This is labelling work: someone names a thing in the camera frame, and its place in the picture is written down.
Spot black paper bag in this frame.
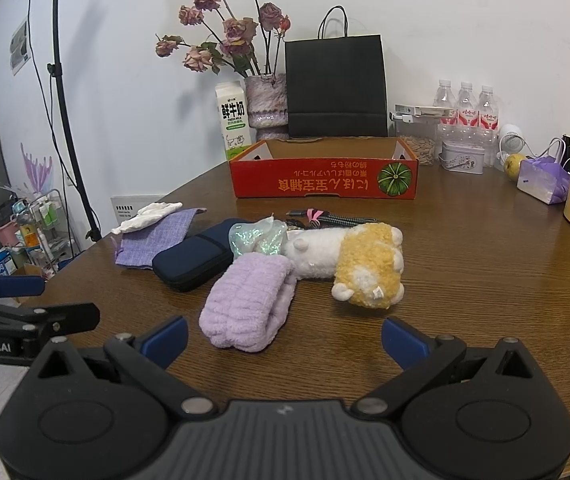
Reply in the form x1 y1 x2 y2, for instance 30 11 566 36
285 6 390 139

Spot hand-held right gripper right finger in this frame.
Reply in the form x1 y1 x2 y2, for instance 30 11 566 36
352 316 536 418

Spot metal wire rack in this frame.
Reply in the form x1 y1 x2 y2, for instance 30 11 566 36
15 189 82 281

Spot red cardboard box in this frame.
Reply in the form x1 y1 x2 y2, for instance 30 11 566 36
229 137 420 201

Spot wall poster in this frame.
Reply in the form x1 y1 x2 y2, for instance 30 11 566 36
10 19 33 77

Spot mottled purple vase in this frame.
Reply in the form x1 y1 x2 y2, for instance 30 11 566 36
244 74 290 142

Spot clear water bottle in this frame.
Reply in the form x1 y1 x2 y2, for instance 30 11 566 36
434 79 460 161
477 85 502 167
457 81 480 163

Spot dried pink roses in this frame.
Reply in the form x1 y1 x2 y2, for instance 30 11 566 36
155 0 292 78

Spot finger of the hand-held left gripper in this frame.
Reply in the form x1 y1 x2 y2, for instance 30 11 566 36
0 272 46 301
0 297 100 341

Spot white and green milk carton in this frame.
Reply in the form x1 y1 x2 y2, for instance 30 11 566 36
215 81 253 162

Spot clear lidded seed container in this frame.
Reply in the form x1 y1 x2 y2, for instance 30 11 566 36
390 104 458 167

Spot braided cable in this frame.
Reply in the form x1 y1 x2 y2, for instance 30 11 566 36
285 207 378 231

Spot purple tissue pack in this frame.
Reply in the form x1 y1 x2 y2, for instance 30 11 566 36
516 156 570 206

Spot pink waste bin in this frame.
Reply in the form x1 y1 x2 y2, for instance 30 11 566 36
0 200 22 249

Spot black light stand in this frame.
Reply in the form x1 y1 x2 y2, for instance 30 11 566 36
47 0 103 243

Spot yellow-green apple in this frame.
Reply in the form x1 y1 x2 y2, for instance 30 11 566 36
504 153 530 182

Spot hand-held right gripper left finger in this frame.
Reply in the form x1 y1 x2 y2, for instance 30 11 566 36
27 316 218 420

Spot yellow and white plush toy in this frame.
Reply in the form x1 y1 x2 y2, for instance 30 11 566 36
280 222 406 309

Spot purple feather decoration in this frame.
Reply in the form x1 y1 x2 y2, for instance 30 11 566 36
20 142 54 193

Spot small white fan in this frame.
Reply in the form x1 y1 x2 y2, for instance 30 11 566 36
497 123 528 157

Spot pale printed tin box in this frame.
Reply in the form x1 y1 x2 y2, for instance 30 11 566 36
439 140 486 176

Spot purple woven cloth pouch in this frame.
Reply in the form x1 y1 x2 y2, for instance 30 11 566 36
115 207 208 271

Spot blue and white boxes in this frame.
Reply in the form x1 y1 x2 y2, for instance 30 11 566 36
0 247 32 276

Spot iridescent plastic pouch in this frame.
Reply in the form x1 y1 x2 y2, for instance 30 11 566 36
228 214 290 260

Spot navy zip case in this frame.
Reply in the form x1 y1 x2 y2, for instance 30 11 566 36
152 219 253 292

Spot lilac fluffy towel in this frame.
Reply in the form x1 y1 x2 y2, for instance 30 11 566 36
199 254 296 353

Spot white cable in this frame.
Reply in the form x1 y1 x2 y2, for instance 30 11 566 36
497 137 570 171

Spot white cloth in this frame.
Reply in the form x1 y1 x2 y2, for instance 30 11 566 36
111 202 184 235

